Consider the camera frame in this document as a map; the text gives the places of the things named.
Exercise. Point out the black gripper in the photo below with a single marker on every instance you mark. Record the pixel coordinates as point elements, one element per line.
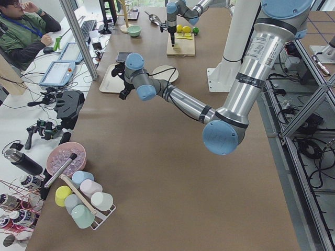
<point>127,86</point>
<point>171,32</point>

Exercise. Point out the white round plate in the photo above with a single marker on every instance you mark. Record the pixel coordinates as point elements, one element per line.
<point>166,72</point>

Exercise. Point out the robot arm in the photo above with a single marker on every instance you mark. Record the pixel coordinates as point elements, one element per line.
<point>277,23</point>
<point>180,8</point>

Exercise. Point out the cream rabbit tray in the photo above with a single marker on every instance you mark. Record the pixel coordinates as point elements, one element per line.
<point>111,84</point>

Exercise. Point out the yellow lemon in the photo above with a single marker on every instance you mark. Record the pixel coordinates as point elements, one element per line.
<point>179,28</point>
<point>186,29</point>

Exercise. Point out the wooden cutting board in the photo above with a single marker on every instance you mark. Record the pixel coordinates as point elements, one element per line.
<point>187,46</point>

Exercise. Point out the steel scoop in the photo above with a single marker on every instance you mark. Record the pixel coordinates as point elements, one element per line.
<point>153,18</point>

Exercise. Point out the mint green bowl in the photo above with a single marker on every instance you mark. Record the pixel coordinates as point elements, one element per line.
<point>134,30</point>

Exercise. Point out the grey folded cloth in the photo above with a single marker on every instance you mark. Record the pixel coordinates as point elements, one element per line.
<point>122,56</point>

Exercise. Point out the wooden cup tree stand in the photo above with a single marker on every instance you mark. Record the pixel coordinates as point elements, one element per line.
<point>124,14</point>

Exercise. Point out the black perforated plate stack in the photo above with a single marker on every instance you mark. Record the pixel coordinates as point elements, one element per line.
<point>68,106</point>

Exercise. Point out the blue teach pendant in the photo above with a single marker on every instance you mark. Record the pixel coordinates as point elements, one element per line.
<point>71,52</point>
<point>58,74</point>

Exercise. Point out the black keyboard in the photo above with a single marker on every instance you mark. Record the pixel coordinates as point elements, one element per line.
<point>86,27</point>

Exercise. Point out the steel rod black tip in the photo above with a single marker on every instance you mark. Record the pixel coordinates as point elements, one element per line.
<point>58,172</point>

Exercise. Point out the pink bowl with ice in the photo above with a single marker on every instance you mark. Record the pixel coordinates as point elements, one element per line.
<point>62,153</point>

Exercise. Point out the blue plastic cup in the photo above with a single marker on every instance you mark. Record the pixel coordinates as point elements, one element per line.
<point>79,176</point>

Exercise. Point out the pink plastic cup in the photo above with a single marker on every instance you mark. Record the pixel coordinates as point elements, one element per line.
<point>89,187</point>

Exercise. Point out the white plastic cup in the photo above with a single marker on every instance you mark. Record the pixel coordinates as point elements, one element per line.
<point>102,201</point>

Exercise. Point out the yellow plastic cup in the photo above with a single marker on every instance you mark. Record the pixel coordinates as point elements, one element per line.
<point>61,194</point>

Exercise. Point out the grey plastic cup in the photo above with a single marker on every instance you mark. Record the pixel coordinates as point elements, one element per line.
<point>71,202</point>

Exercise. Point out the person in green shirt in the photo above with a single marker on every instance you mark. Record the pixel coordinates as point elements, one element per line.
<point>28,31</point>

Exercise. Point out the black thermos bottle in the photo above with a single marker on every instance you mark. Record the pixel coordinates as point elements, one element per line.
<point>23,162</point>

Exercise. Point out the mint plastic cup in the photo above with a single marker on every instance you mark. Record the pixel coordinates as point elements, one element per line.
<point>82,216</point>

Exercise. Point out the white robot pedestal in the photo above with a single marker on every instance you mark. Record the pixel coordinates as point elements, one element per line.
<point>221,78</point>

